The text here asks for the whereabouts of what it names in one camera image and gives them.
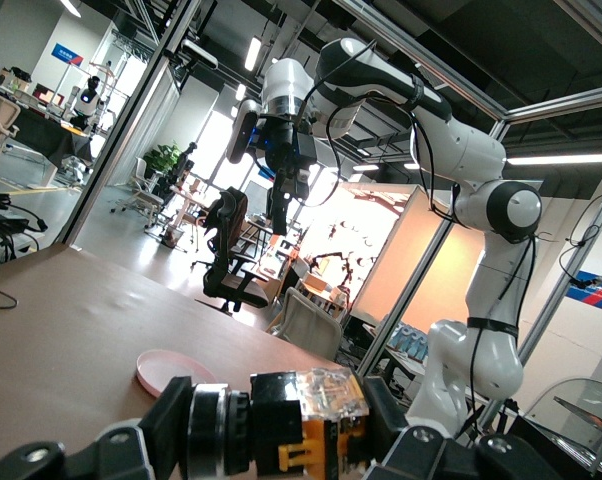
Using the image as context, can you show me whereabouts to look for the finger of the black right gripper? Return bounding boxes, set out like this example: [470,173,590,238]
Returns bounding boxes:
[288,168,311,205]
[265,171,292,236]

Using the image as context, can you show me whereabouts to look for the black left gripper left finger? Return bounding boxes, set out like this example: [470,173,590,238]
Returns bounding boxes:
[0,374,195,480]

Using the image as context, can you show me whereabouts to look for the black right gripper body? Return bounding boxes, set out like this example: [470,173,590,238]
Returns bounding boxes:
[253,113,320,176]

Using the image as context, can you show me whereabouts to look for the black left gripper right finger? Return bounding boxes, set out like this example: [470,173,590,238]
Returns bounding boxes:
[363,374,566,480]

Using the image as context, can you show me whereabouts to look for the black office chair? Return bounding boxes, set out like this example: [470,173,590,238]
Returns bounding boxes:
[200,186,271,315]

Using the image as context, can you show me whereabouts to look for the pink round plate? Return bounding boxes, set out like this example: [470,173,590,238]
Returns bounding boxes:
[135,348,218,400]

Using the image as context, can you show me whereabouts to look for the green potted plant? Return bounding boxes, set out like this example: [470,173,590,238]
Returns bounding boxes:
[143,143,183,177]

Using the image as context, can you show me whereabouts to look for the white office chair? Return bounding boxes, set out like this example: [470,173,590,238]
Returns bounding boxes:
[111,157,166,230]

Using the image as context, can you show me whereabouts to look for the white partition panel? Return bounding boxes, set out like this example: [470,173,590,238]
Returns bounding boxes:
[300,180,487,346]

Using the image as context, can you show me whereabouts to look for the white humanoid robot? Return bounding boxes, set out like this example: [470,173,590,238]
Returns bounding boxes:
[69,74,106,135]

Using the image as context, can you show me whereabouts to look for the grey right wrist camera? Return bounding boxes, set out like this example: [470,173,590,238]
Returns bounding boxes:
[225,98,260,166]

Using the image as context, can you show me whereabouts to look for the grey bar-shaped camera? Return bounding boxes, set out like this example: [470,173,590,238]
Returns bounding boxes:
[179,38,220,71]

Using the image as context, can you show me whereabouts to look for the aluminium frame beam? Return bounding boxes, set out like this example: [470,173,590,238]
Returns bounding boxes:
[500,81,602,125]
[330,0,507,121]

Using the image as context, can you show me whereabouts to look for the aluminium camera post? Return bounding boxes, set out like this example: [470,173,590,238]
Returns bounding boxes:
[54,0,203,247]

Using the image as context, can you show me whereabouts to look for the thin black looped cable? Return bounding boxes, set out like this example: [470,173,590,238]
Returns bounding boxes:
[0,272,20,310]

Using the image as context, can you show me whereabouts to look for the blue red wall poster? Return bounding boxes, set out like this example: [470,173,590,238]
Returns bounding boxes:
[564,269,602,312]

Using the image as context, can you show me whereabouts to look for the blue wall sign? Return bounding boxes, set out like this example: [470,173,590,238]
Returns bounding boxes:
[50,42,85,68]

